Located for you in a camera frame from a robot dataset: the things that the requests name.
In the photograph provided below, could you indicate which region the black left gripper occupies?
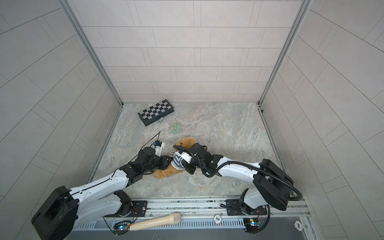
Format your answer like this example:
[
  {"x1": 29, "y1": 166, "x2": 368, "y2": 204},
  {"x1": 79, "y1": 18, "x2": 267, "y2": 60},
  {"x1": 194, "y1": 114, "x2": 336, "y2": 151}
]
[{"x1": 142, "y1": 155, "x2": 176, "y2": 175}]

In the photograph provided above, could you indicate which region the blue white striped sweater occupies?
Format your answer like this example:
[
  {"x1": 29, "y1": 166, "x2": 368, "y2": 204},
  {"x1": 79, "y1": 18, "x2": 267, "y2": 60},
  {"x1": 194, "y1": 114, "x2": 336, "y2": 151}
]
[{"x1": 169, "y1": 151, "x2": 185, "y2": 171}]

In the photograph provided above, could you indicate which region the brown teddy bear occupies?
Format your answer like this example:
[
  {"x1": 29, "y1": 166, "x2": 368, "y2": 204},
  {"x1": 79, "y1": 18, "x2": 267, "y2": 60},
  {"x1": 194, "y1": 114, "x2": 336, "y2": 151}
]
[{"x1": 153, "y1": 137, "x2": 196, "y2": 179}]

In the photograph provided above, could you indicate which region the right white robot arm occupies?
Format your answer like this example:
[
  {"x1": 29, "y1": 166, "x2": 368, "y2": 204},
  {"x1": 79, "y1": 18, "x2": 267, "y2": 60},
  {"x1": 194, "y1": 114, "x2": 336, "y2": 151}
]
[{"x1": 174, "y1": 143, "x2": 302, "y2": 215}]

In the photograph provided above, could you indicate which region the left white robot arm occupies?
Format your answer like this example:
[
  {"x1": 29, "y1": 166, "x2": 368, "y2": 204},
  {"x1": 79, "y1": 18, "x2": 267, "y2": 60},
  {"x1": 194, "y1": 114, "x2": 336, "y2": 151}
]
[{"x1": 31, "y1": 147, "x2": 173, "y2": 240}]

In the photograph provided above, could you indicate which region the green brick pattern plastic bag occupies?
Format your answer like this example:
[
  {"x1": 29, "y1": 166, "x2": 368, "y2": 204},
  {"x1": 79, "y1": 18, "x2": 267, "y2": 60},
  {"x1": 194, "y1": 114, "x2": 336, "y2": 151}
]
[{"x1": 170, "y1": 123, "x2": 180, "y2": 135}]

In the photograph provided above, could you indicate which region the folded black chess board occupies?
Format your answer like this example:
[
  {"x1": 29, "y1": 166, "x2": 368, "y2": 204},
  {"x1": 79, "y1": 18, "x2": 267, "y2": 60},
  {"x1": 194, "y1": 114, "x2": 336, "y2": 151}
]
[{"x1": 138, "y1": 99, "x2": 175, "y2": 126}]

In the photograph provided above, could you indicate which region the left green circuit board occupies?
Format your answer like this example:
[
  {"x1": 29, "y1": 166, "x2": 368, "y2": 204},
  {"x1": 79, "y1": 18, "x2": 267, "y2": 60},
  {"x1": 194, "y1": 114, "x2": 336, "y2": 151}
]
[{"x1": 113, "y1": 221, "x2": 132, "y2": 236}]

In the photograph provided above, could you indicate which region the right circuit board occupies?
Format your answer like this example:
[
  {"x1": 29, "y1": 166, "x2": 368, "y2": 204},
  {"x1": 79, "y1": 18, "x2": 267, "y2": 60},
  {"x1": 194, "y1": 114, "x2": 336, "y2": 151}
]
[{"x1": 243, "y1": 218, "x2": 260, "y2": 233}]

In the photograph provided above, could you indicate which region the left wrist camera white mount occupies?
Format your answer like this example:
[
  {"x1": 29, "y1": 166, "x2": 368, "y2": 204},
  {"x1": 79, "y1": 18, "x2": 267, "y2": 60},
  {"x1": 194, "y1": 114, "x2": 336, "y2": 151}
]
[{"x1": 153, "y1": 140, "x2": 165, "y2": 157}]

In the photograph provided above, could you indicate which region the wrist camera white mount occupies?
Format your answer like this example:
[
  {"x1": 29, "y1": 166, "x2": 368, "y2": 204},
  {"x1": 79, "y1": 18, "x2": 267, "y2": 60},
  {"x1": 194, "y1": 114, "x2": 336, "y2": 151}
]
[
  {"x1": 153, "y1": 140, "x2": 165, "y2": 157},
  {"x1": 179, "y1": 152, "x2": 193, "y2": 164}
]

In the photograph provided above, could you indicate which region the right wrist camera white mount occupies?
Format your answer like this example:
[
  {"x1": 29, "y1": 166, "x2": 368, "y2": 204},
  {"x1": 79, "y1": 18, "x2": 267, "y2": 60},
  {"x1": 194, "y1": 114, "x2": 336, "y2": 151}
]
[{"x1": 179, "y1": 152, "x2": 193, "y2": 164}]

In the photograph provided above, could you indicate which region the aluminium mounting rail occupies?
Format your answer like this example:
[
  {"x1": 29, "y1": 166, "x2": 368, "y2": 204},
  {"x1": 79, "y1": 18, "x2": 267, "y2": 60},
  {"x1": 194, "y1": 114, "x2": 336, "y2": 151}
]
[{"x1": 59, "y1": 196, "x2": 310, "y2": 223}]

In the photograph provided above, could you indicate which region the beige wooden handle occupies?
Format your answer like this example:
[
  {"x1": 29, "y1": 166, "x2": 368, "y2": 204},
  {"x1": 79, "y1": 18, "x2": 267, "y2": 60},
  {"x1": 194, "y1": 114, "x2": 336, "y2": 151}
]
[{"x1": 129, "y1": 213, "x2": 182, "y2": 231}]

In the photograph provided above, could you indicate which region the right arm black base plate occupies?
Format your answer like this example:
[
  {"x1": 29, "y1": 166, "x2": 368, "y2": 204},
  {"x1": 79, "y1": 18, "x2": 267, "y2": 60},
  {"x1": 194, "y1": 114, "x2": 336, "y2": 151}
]
[{"x1": 221, "y1": 199, "x2": 268, "y2": 216}]

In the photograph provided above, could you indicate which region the black corrugated cable conduit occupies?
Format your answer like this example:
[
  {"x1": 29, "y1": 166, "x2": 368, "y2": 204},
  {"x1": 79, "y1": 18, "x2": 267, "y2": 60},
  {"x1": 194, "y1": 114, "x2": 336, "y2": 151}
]
[{"x1": 173, "y1": 145, "x2": 304, "y2": 201}]

